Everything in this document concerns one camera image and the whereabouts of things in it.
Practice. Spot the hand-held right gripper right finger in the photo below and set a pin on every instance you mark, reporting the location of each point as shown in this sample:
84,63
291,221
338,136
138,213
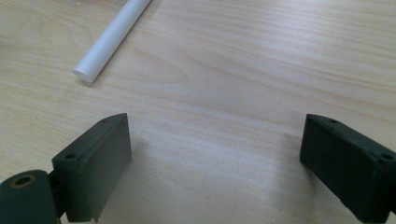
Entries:
348,168

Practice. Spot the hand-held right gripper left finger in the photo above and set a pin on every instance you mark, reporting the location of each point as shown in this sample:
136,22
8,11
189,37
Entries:
90,168

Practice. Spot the white cylindrical rod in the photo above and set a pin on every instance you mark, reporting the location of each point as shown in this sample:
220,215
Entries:
109,39

